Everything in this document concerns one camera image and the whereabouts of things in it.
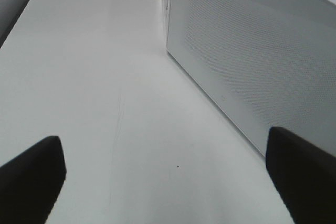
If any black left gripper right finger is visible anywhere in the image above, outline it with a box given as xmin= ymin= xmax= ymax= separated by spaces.
xmin=265 ymin=126 xmax=335 ymax=223

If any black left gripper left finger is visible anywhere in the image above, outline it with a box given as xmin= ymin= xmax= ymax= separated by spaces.
xmin=1 ymin=136 xmax=66 ymax=223

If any white microwave door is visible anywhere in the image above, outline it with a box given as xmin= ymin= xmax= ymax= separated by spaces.
xmin=167 ymin=0 xmax=335 ymax=154

